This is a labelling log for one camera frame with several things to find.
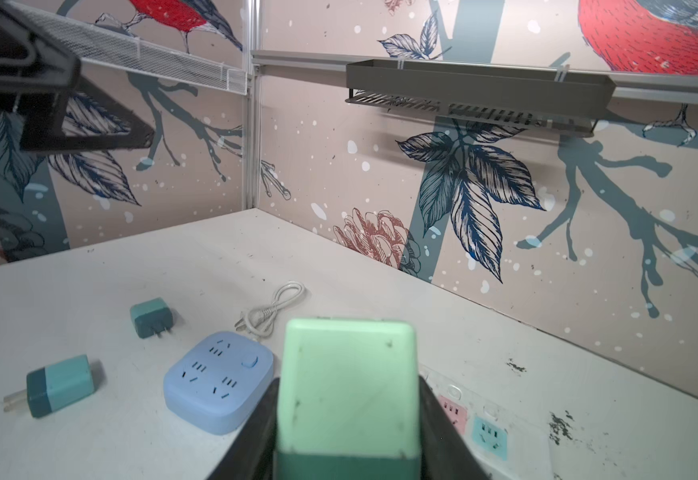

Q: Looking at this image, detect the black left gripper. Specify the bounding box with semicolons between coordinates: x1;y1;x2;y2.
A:
0;1;155;152

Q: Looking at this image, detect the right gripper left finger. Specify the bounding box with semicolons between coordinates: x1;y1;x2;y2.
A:
208;378;280;480

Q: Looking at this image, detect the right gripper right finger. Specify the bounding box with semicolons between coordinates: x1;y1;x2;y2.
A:
419;376;489;480

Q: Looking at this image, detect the green charger plug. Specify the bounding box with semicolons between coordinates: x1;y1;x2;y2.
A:
274;319;422;479

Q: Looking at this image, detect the light teal charger plug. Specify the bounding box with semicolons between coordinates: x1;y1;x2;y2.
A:
3;354;96;419

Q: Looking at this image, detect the white multicolour power strip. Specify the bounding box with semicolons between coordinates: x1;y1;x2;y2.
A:
419;364;555;480

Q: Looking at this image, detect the blue square socket cube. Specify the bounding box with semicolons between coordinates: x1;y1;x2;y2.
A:
163;331;275;435

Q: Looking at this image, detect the white wire mesh shelf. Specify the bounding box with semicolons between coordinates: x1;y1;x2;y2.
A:
9;1;248;96

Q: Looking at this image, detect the white cable of blue cube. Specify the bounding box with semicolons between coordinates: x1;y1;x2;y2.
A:
234;280;308;342

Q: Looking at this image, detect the black wire basket shelf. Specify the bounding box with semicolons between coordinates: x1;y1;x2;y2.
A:
346;58;616;137

